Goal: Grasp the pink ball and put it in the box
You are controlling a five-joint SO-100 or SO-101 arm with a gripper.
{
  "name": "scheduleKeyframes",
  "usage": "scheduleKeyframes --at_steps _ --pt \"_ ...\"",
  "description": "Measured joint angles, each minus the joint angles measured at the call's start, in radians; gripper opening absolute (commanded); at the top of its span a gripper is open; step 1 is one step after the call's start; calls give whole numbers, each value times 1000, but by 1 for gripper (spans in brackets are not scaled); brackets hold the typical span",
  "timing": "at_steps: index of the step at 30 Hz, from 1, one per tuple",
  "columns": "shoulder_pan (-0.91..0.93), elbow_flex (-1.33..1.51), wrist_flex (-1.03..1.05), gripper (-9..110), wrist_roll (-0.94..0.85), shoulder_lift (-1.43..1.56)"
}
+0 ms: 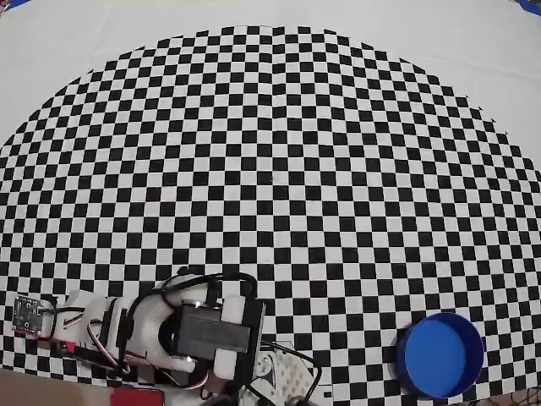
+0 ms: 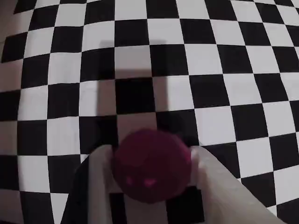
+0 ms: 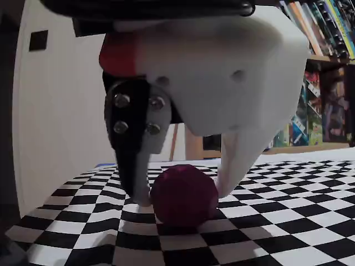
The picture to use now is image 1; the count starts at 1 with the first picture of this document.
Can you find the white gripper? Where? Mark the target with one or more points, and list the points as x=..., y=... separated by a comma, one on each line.
x=80, y=308

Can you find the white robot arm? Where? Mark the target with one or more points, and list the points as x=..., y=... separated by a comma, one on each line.
x=148, y=321

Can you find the blue round box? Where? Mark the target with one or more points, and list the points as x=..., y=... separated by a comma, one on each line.
x=439, y=359

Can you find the light brown board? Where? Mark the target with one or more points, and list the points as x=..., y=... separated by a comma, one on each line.
x=50, y=391

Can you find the red flat object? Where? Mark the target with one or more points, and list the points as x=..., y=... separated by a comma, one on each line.
x=137, y=397

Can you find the checkerboard printed white sheet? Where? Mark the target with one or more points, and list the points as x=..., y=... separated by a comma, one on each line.
x=338, y=127

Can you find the small camera circuit board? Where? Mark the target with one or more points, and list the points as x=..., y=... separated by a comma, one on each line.
x=27, y=315

